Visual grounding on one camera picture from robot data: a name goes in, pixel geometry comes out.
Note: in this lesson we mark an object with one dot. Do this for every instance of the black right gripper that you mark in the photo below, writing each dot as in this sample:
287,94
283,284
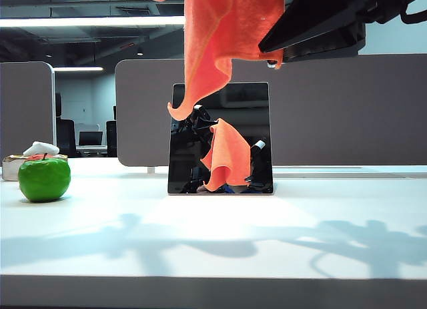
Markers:
383,3

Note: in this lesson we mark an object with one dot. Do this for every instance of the orange microfiber cloth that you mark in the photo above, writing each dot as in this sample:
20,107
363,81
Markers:
227,28

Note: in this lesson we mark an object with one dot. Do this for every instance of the black framed standing mirror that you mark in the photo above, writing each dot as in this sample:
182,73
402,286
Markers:
257,105

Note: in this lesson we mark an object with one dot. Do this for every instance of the wide grey desk partition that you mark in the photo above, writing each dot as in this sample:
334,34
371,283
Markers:
333,115

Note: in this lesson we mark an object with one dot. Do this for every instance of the ceiling air vent grille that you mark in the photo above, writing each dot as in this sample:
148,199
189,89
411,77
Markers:
133,11

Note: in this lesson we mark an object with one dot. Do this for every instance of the short ceiling light strip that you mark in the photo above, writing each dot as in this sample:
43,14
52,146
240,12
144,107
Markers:
78,69

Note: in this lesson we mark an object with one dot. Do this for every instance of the dark laptop screen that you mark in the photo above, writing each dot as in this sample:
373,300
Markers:
90,139

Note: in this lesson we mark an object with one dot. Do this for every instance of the white background desk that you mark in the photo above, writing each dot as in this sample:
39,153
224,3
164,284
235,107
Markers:
91,149

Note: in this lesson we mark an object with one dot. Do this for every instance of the tall black office chair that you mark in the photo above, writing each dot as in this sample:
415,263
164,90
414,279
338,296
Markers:
65,135

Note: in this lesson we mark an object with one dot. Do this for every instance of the white tissue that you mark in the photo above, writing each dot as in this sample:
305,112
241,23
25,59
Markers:
40,148

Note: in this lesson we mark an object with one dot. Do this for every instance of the narrow grey desk partition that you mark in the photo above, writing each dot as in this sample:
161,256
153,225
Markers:
23,112

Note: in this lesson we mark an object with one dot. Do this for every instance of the green apple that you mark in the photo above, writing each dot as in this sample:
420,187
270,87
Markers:
43,182

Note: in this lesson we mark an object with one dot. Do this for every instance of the gold and white tissue box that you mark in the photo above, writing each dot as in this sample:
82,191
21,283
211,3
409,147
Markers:
10,170

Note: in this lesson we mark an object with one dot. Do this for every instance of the white partition foot bracket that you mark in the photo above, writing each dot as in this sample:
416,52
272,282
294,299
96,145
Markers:
151,170

